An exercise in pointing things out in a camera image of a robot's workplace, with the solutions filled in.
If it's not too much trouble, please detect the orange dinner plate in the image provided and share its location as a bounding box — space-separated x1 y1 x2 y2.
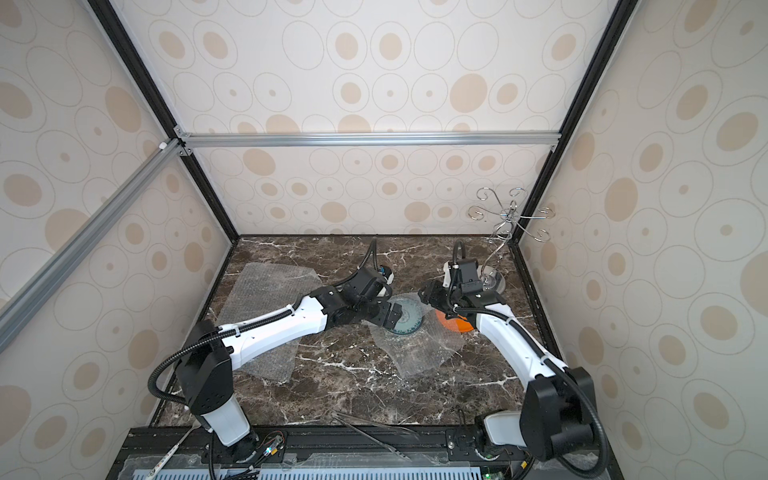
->
435 310 474 333

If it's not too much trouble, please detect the teal patterned dinner plate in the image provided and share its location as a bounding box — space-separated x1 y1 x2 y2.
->
388 297 424 335

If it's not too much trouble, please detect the bubble wrap around orange plate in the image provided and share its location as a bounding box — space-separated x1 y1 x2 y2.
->
215 261 325 384

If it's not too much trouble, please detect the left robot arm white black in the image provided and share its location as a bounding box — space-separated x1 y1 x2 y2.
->
147 266 402 447

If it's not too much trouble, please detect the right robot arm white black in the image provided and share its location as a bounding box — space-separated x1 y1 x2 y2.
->
418 259 611 479

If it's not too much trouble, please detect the chrome mug tree stand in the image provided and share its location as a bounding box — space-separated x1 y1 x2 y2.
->
467 187 555 293

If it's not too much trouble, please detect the silver fork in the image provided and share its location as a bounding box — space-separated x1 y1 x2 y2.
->
145 422 201 480

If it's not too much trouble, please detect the horizontal aluminium rail back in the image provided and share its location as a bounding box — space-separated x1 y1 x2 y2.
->
181 131 561 148

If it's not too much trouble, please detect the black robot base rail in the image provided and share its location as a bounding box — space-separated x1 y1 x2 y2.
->
106 422 625 480

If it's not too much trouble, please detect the diagonal aluminium rail left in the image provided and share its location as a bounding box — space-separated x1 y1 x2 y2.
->
1 139 181 350

